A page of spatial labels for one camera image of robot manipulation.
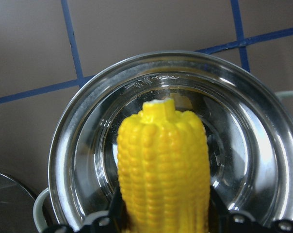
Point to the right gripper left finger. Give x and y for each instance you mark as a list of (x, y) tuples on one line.
[(114, 220)]

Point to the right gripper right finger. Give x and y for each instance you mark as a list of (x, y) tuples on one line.
[(222, 220)]

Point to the yellow corn cob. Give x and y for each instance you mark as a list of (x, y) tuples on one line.
[(164, 170)]

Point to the glass pot lid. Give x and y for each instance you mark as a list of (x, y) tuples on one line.
[(16, 207)]

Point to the pale green electric pot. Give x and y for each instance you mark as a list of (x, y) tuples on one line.
[(250, 135)]

